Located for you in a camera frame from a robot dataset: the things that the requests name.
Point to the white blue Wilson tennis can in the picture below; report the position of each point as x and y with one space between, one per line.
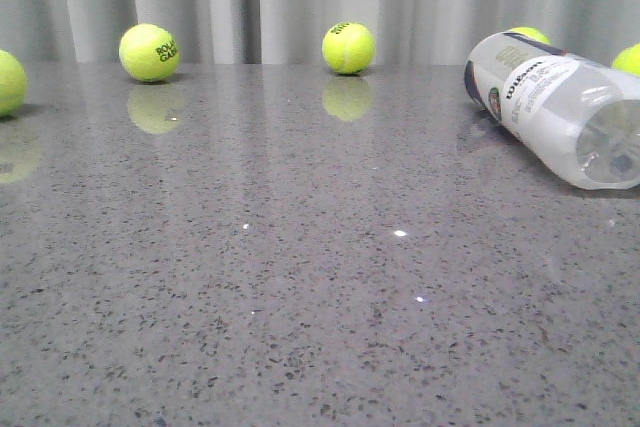
580 118

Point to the centre yellow tennis ball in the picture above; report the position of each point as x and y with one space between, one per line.
348 47

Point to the yellow Roland Garros tennis ball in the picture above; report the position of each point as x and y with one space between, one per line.
149 53

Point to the yellow Wilson tennis ball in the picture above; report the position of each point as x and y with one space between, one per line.
532 33

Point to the far left yellow tennis ball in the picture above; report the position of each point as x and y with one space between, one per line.
13 83

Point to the far right yellow tennis ball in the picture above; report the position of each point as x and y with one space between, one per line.
628 60

